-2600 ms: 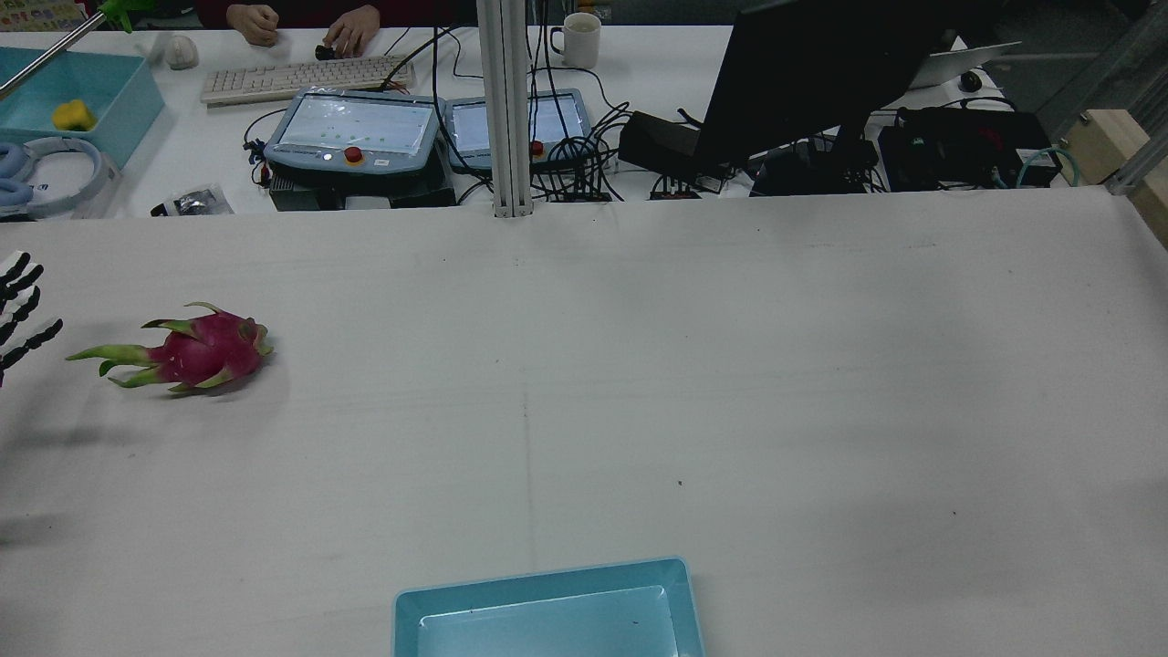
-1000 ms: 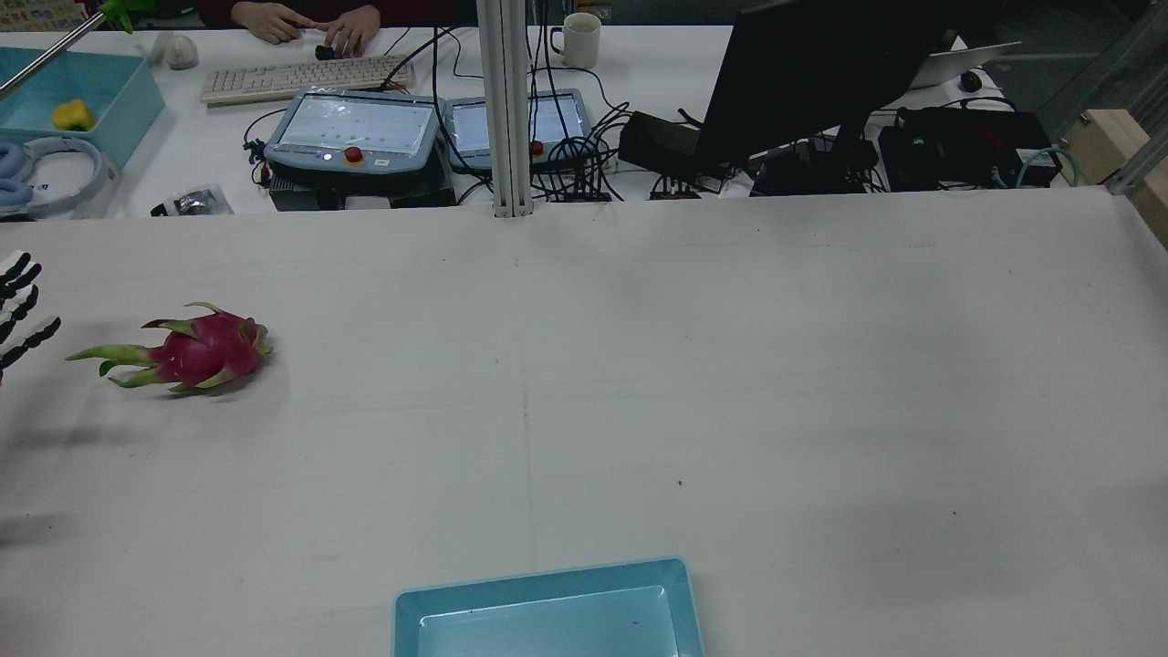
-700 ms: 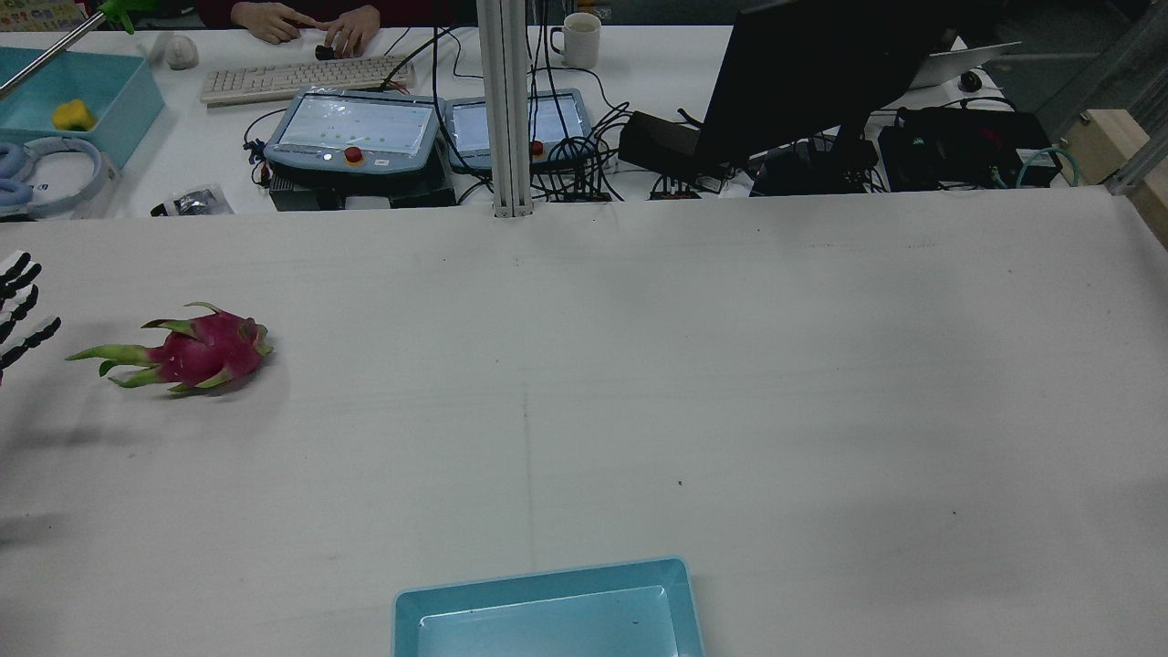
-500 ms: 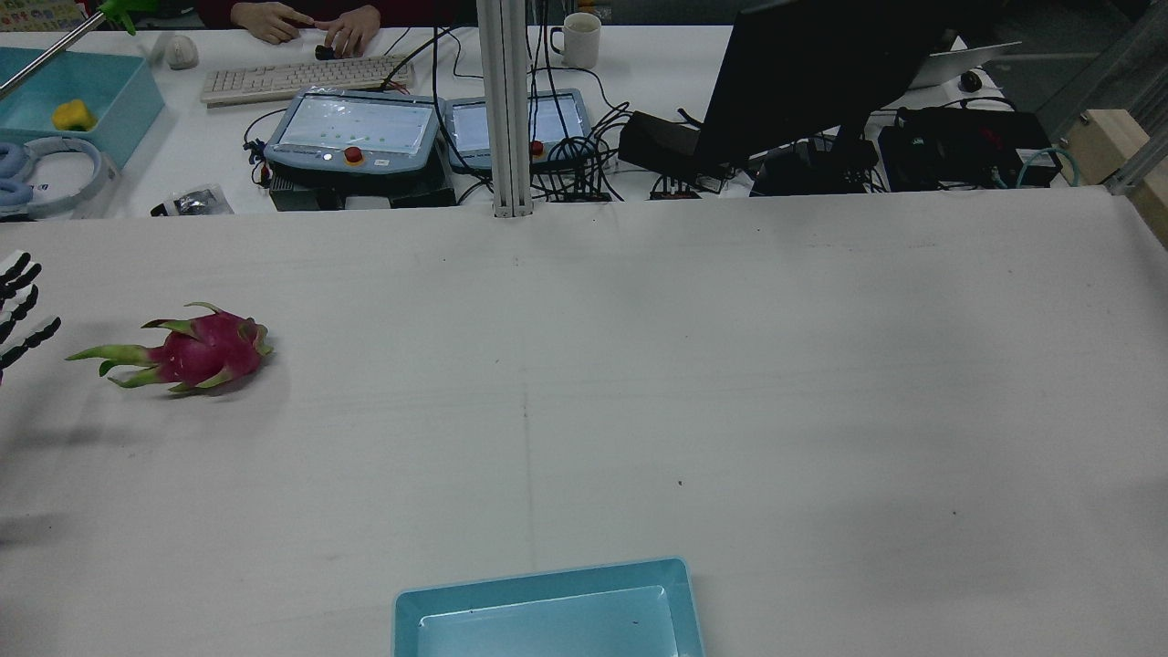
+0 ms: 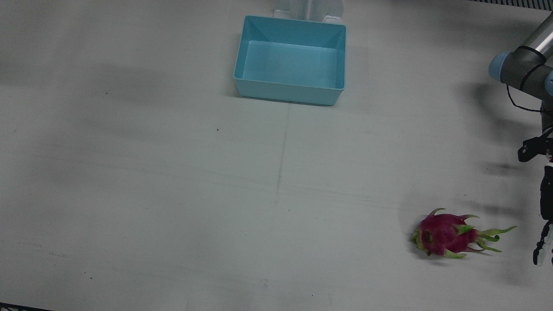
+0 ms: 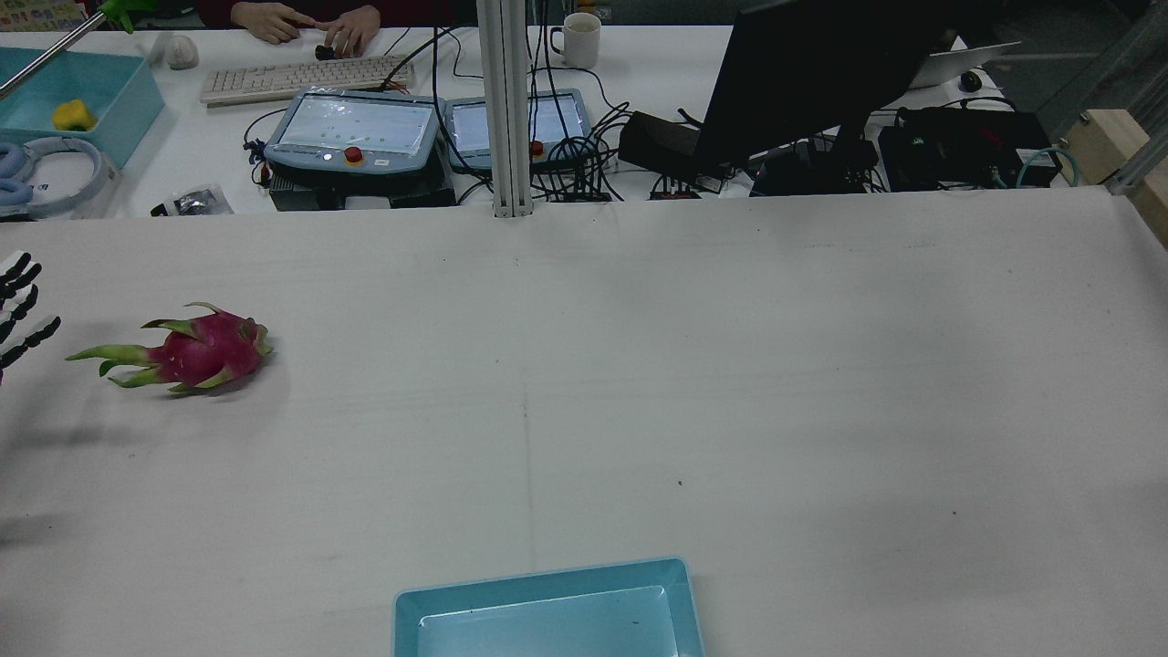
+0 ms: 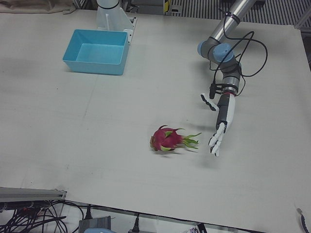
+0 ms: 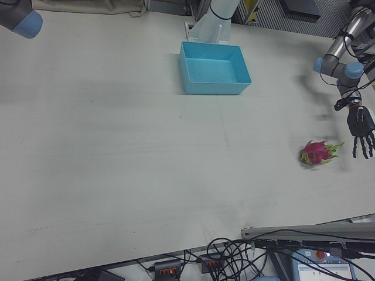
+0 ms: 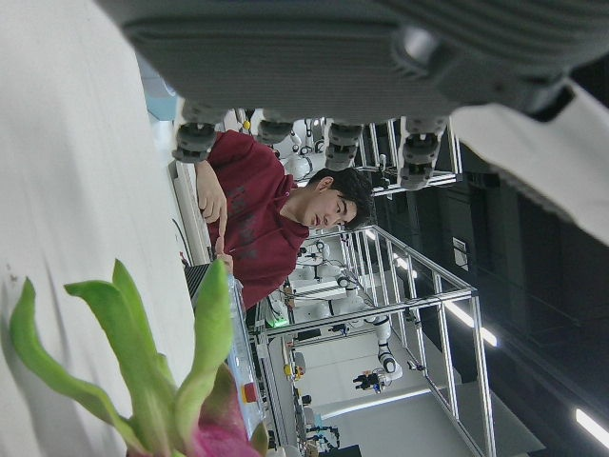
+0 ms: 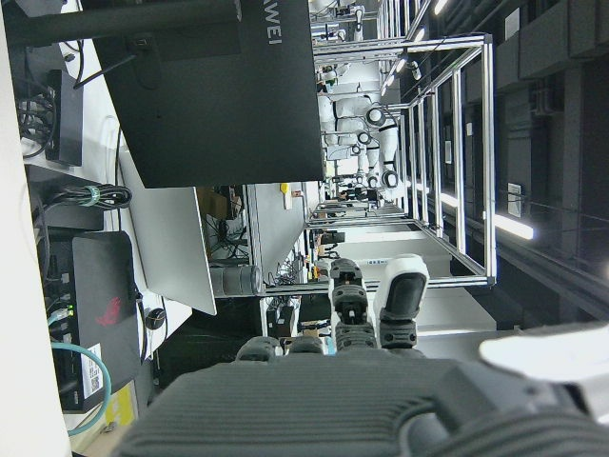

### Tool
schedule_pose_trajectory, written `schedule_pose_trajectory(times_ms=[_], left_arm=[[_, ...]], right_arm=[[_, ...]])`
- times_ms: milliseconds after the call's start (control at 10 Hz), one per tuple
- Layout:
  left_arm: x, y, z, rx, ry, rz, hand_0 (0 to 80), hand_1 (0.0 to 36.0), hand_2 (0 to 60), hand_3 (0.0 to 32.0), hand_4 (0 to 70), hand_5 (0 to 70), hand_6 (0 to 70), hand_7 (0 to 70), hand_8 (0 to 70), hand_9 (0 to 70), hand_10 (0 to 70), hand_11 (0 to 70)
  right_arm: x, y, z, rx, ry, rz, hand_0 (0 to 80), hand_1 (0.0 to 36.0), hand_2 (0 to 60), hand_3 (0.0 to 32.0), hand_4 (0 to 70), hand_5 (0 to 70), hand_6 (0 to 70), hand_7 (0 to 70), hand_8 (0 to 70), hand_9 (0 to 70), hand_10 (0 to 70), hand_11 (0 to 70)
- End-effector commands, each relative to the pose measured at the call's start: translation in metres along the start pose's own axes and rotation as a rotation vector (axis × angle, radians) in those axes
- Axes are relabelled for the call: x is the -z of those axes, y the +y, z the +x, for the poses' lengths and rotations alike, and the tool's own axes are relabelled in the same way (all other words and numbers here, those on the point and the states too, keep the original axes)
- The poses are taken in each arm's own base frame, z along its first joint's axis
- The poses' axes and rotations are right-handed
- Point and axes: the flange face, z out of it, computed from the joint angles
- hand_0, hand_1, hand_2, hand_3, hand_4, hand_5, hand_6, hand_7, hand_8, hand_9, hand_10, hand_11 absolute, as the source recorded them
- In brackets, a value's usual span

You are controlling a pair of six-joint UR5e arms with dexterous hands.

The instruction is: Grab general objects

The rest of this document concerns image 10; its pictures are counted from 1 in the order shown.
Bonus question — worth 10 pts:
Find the grey metal cylinder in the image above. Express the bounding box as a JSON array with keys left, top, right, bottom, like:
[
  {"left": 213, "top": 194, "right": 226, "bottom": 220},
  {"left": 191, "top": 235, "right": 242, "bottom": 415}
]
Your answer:
[{"left": 208, "top": 265, "right": 264, "bottom": 298}]

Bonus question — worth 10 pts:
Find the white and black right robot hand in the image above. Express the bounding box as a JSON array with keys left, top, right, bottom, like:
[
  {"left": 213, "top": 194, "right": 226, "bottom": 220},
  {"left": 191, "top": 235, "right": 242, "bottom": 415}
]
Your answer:
[{"left": 116, "top": 253, "right": 609, "bottom": 457}]

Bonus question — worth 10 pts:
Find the teal network cable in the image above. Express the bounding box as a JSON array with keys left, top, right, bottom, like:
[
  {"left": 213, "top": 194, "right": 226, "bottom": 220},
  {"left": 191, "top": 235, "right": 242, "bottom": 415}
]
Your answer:
[{"left": 47, "top": 304, "right": 113, "bottom": 437}]

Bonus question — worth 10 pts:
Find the large aluminium profile frame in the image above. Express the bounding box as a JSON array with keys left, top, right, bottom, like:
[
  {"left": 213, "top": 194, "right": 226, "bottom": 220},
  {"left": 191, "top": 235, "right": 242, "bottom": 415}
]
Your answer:
[{"left": 304, "top": 31, "right": 499, "bottom": 289}]

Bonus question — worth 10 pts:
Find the yellow label sticker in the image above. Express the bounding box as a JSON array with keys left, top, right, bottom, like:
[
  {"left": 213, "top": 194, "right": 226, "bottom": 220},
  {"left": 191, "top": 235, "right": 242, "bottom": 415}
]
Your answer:
[{"left": 103, "top": 384, "right": 137, "bottom": 432}]

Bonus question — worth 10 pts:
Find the black bundled cable green tie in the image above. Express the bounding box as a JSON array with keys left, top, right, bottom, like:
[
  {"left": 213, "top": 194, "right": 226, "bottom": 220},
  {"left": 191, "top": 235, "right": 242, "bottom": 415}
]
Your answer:
[{"left": 45, "top": 184, "right": 133, "bottom": 210}]

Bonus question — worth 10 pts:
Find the white humanoid robot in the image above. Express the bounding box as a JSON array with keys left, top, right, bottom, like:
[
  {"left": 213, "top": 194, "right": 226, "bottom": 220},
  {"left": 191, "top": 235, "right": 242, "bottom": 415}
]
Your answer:
[{"left": 351, "top": 94, "right": 402, "bottom": 191}]

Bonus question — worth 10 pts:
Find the black computer box red logo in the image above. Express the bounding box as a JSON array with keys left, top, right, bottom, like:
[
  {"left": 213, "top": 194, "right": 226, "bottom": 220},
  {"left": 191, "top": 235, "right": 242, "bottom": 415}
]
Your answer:
[{"left": 47, "top": 230, "right": 140, "bottom": 413}]

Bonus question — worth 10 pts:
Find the black Huawei monitor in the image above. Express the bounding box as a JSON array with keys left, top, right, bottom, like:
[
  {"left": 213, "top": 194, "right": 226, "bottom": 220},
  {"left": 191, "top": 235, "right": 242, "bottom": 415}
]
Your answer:
[{"left": 92, "top": 0, "right": 327, "bottom": 190}]

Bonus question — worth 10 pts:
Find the silver flat panel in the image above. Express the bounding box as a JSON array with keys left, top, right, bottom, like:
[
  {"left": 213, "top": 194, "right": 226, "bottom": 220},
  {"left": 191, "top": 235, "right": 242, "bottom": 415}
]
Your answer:
[{"left": 116, "top": 145, "right": 219, "bottom": 316}]

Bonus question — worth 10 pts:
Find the black rectangular hub box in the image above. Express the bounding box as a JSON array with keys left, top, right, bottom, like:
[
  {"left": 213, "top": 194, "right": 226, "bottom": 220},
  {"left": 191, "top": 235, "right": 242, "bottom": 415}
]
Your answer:
[{"left": 45, "top": 69, "right": 85, "bottom": 168}]

